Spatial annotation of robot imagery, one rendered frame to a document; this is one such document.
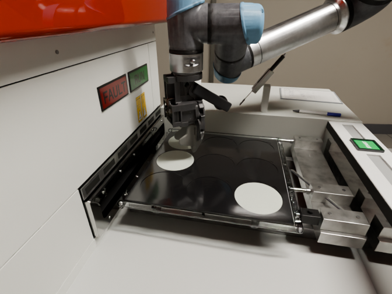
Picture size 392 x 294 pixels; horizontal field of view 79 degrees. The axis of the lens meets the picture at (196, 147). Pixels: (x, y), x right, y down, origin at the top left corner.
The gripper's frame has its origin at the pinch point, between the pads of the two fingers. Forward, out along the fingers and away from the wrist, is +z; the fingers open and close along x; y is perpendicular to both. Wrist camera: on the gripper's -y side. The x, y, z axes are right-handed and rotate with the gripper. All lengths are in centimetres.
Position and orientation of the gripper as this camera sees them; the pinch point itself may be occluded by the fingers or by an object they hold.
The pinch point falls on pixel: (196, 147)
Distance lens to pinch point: 64.5
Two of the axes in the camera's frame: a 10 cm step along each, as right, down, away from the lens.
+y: -9.2, 2.0, -3.4
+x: 3.9, 4.5, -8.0
